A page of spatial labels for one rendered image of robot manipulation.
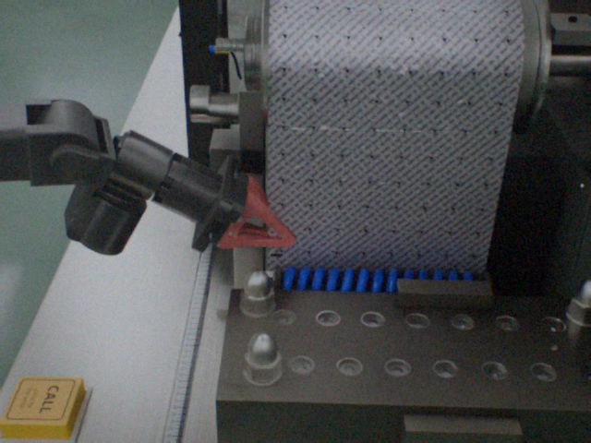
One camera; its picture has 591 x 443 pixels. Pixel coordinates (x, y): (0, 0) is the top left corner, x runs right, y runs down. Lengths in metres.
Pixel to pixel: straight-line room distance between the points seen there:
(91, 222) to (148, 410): 0.22
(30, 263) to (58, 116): 1.99
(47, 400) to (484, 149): 0.52
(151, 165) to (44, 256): 2.00
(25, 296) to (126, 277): 1.54
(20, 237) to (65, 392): 2.02
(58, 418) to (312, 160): 0.37
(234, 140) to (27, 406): 0.36
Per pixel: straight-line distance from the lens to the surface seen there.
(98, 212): 0.81
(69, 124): 0.75
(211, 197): 0.78
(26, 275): 2.69
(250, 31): 0.77
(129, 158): 0.77
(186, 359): 0.94
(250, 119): 0.84
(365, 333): 0.77
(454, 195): 0.81
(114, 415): 0.89
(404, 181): 0.80
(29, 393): 0.90
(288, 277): 0.82
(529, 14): 0.80
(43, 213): 3.00
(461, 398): 0.73
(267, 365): 0.70
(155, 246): 1.13
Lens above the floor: 1.53
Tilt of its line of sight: 32 degrees down
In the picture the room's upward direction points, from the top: 1 degrees clockwise
